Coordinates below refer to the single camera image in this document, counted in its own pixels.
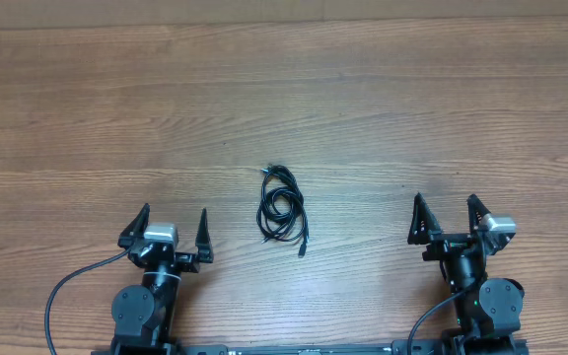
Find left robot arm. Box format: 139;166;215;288
109;204;214;355

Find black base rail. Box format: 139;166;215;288
91;340;530;355

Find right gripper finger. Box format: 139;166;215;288
466;194;491;233
407;193;443;245

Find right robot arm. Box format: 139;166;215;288
405;193;529;355

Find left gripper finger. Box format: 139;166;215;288
117;203;150;249
195;208;214;263

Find black USB cable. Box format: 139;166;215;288
255;164;311;259

